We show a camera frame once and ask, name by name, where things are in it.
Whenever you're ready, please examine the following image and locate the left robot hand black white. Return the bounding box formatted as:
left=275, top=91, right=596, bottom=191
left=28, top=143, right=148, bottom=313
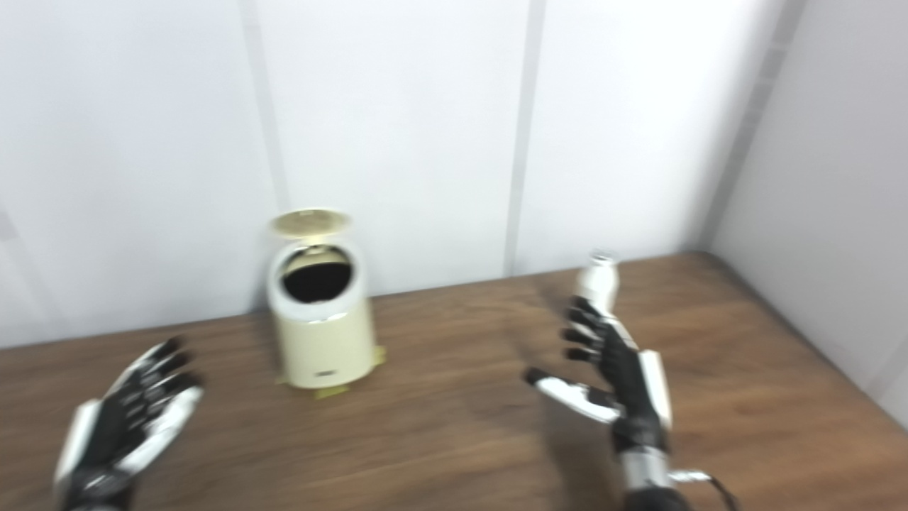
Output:
left=53, top=337, right=205, bottom=511

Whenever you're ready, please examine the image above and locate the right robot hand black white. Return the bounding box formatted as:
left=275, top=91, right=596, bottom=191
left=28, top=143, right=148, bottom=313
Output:
left=524, top=297, right=673, bottom=455

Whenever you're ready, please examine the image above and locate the small white plastic bottle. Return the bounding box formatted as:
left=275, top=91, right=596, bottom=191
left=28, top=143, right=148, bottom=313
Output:
left=573, top=248, right=621, bottom=322

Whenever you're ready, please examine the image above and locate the cream-colored bin body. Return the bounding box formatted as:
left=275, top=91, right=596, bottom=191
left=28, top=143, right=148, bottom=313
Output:
left=266, top=240, right=377, bottom=390

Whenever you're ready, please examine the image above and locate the round cream bin lid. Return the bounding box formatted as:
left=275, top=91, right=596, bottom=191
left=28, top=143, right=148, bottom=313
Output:
left=268, top=208, right=352, bottom=240

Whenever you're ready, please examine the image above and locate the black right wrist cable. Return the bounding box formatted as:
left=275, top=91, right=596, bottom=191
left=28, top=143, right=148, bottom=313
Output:
left=670, top=470, right=738, bottom=511

